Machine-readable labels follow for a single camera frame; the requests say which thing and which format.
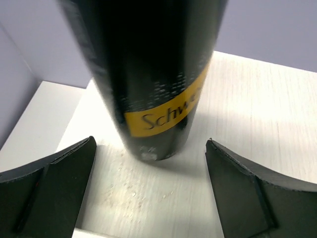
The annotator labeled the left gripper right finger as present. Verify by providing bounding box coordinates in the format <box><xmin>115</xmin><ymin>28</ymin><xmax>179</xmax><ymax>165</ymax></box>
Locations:
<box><xmin>206</xmin><ymin>139</ymin><xmax>317</xmax><ymax>238</ymax></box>

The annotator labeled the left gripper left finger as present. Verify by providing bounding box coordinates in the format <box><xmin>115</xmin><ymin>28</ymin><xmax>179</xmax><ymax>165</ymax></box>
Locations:
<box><xmin>0</xmin><ymin>136</ymin><xmax>97</xmax><ymax>238</ymax></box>

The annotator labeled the black yellow-label can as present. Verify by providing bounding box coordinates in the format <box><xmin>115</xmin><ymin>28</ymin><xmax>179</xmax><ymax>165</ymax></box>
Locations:
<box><xmin>57</xmin><ymin>0</ymin><xmax>227</xmax><ymax>161</ymax></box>

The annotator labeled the white two-tier shelf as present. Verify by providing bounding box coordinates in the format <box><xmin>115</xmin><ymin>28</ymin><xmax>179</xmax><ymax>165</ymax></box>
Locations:
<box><xmin>0</xmin><ymin>52</ymin><xmax>317</xmax><ymax>238</ymax></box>

